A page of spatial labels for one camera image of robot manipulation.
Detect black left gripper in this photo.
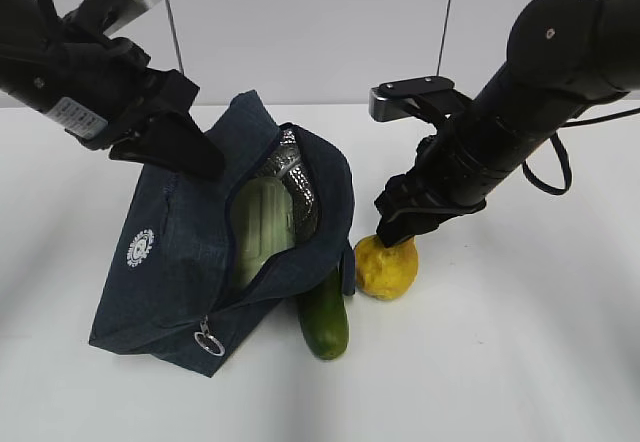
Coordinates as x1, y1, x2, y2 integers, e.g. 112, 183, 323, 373
49, 37, 225, 180

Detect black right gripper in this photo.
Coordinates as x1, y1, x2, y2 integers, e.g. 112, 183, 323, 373
374, 129, 488, 248

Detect yellow pear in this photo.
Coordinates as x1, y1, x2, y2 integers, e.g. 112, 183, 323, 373
355, 235, 419, 301

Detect dark navy lunch bag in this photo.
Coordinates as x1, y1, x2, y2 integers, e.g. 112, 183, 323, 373
88, 91, 355, 377

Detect green cucumber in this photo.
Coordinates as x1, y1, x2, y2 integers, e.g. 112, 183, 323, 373
296, 268, 349, 361

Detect green lid glass lunchbox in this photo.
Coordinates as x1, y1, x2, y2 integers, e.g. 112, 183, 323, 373
231, 177, 295, 292

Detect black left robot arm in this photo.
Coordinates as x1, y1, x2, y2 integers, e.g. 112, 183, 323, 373
1, 0, 225, 180

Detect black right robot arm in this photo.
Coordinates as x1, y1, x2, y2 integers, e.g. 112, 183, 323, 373
369, 0, 639, 247

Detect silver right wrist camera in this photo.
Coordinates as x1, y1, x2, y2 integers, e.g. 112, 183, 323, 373
368, 75, 472, 129

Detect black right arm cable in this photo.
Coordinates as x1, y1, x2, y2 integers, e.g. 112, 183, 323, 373
519, 106, 640, 197

